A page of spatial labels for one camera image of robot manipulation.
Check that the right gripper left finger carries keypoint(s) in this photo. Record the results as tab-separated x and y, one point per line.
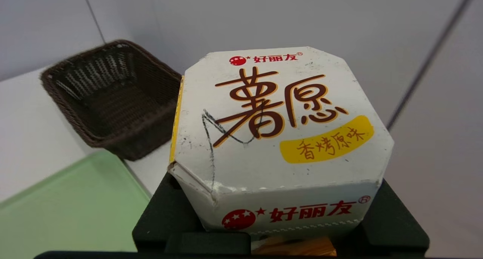
169	221

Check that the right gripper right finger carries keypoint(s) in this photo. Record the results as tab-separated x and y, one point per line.
392	228

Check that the green plastic tray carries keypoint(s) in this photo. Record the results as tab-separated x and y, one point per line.
75	206

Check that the yellow white chips box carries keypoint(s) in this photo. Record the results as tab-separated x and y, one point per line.
283	138

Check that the dark brown wicker basket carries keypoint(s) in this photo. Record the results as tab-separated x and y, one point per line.
113	111

